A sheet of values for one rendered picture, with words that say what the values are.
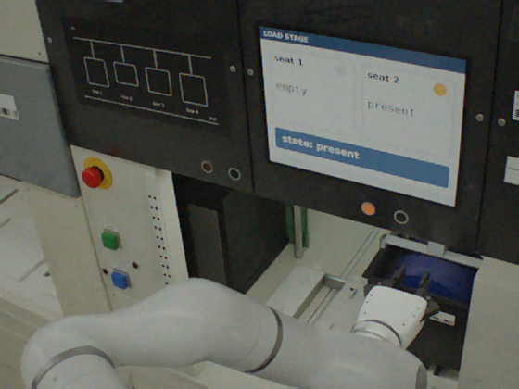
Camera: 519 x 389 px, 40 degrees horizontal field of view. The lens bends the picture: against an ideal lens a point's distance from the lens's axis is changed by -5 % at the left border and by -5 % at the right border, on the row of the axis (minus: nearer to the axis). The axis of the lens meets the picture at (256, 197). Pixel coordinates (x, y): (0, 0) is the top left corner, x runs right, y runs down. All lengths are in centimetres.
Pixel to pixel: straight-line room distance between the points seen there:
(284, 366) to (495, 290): 29
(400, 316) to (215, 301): 45
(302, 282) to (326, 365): 76
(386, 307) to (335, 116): 36
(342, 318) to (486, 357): 62
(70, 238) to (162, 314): 75
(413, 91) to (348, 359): 36
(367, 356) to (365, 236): 94
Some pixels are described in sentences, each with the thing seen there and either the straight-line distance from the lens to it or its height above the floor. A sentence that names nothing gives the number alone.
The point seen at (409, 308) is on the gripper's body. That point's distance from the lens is 120.
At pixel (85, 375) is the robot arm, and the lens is 81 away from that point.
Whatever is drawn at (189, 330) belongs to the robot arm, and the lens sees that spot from 79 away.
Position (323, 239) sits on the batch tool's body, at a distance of 190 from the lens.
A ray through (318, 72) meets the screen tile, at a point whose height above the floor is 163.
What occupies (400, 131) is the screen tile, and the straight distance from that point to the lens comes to 95.
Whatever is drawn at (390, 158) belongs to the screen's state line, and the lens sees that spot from 98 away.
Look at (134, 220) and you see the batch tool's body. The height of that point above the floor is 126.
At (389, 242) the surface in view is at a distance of 145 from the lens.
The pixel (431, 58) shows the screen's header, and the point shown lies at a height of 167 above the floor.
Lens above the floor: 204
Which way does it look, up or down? 34 degrees down
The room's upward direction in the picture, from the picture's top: 5 degrees counter-clockwise
